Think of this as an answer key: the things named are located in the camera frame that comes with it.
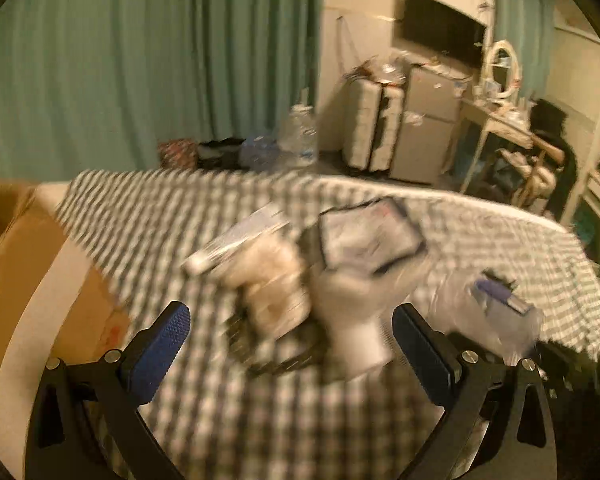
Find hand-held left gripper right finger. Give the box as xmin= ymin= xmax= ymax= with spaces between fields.
xmin=391 ymin=302 xmax=559 ymax=480

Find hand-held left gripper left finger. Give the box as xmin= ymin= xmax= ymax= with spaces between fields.
xmin=22 ymin=301 xmax=192 ymax=480

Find white bear figurine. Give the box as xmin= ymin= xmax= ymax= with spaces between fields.
xmin=227 ymin=237 xmax=312 ymax=338

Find brown cardboard box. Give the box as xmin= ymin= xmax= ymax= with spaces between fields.
xmin=0 ymin=179 xmax=132 ymax=466

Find crumpled clear plastic bag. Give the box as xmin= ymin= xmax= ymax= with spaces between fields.
xmin=437 ymin=266 xmax=545 ymax=362

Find checked bed sheet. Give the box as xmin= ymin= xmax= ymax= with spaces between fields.
xmin=55 ymin=167 xmax=600 ymax=480

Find white grey tube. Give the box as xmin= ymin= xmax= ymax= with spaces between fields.
xmin=182 ymin=204 xmax=292 ymax=277

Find clear pouch with black charger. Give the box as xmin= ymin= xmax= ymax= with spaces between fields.
xmin=318 ymin=196 xmax=427 ymax=277

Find patterned bag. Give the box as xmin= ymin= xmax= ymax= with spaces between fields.
xmin=158 ymin=138 xmax=199 ymax=170

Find dark floor bag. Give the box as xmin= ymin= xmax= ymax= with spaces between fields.
xmin=197 ymin=139 xmax=244 ymax=169

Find blue lying water bottle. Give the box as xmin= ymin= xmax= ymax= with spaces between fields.
xmin=239 ymin=134 xmax=287 ymax=172

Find grey mini fridge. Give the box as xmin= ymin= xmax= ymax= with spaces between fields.
xmin=391 ymin=64 xmax=469 ymax=184

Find white dressing table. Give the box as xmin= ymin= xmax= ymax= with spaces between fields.
xmin=459 ymin=97 xmax=537 ymax=197

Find chair with clothes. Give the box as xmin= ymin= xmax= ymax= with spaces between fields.
xmin=500 ymin=99 xmax=581 ymax=223

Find white suitcase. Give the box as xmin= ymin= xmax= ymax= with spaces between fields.
xmin=342 ymin=76 xmax=407 ymax=174

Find large clear water bottle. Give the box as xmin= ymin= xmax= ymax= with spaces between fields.
xmin=279 ymin=104 xmax=319 ymax=169

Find plastic bags on suitcase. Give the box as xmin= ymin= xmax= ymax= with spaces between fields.
xmin=345 ymin=52 xmax=412 ymax=86

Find white oval vanity mirror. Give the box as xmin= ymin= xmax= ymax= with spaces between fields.
xmin=482 ymin=39 xmax=524 ymax=102

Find black television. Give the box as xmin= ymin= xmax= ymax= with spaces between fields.
xmin=403 ymin=0 xmax=487 ymax=69

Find narrow green curtain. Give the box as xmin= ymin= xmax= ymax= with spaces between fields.
xmin=494 ymin=0 xmax=557 ymax=73

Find black strap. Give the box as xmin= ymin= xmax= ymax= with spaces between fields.
xmin=227 ymin=305 xmax=338 ymax=378

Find hanging wall cable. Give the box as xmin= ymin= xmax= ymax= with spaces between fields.
xmin=334 ymin=15 xmax=362 ymax=68

